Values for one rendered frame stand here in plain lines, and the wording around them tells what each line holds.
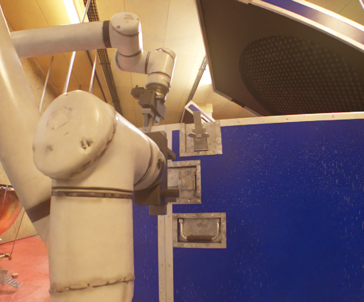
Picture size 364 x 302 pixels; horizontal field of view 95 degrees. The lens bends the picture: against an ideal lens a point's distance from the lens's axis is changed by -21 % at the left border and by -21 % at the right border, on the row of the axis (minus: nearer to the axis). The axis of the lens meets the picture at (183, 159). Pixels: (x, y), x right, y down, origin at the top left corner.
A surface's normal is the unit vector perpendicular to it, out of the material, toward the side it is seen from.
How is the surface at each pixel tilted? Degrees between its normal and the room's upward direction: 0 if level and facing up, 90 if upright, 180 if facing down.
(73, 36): 135
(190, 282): 90
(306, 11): 90
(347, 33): 90
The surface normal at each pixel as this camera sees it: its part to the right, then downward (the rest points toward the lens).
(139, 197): -0.22, -0.21
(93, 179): 0.41, -0.15
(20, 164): 0.26, 0.03
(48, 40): 0.15, 0.54
